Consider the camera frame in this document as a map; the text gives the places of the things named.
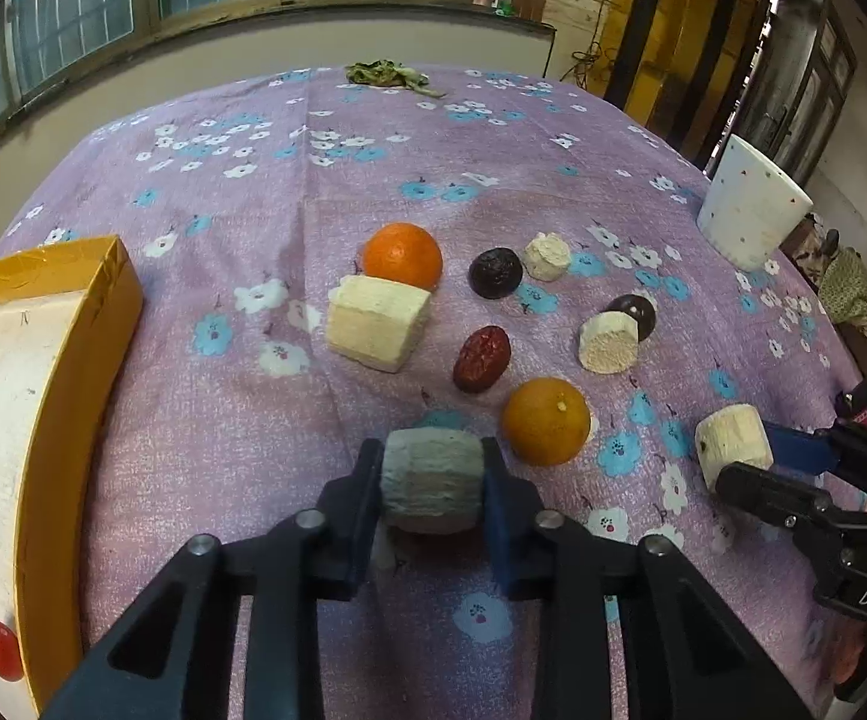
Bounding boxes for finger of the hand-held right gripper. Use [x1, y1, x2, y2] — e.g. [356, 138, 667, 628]
[716, 463, 867, 602]
[767, 418, 867, 502]

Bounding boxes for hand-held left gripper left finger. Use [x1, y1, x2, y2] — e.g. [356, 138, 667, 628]
[39, 436, 388, 720]

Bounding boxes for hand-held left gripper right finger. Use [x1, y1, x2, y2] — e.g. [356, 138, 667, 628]
[480, 435, 813, 720]

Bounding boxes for cream ribbed cylinder chunk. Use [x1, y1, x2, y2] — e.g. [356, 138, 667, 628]
[695, 404, 775, 494]

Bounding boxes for pale grey cylinder chunk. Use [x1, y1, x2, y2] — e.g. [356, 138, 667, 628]
[380, 427, 488, 537]

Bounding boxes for orange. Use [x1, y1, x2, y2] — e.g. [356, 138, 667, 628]
[362, 222, 444, 292]
[501, 378, 592, 466]

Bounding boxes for red date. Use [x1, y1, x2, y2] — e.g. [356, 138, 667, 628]
[453, 325, 511, 394]

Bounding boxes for cream rectangular block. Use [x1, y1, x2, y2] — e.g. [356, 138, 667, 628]
[326, 274, 433, 374]

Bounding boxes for dark wrinkled round fruit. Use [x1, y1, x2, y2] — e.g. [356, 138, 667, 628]
[605, 294, 658, 344]
[468, 247, 523, 299]

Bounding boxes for cream chunk with grainy face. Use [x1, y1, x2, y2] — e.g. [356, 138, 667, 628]
[578, 311, 641, 376]

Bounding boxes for small cream cylinder chunk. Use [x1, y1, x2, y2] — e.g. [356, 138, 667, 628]
[521, 233, 572, 283]

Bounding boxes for patterned cloth heap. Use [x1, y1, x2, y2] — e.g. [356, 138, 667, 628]
[815, 247, 867, 338]

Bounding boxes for white dotted cup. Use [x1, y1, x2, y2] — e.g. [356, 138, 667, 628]
[696, 134, 814, 272]

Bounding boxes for purple floral tablecloth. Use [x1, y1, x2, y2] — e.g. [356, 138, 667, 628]
[0, 64, 865, 720]

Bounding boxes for wooden door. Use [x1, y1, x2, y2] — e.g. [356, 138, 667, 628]
[733, 0, 858, 188]

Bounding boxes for yellow black striped panel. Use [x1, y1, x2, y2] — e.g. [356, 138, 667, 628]
[602, 0, 775, 166]

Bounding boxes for barred window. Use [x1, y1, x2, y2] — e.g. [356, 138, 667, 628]
[0, 0, 479, 166]

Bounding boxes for hanging cables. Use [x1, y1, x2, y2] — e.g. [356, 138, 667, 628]
[560, 0, 622, 83]

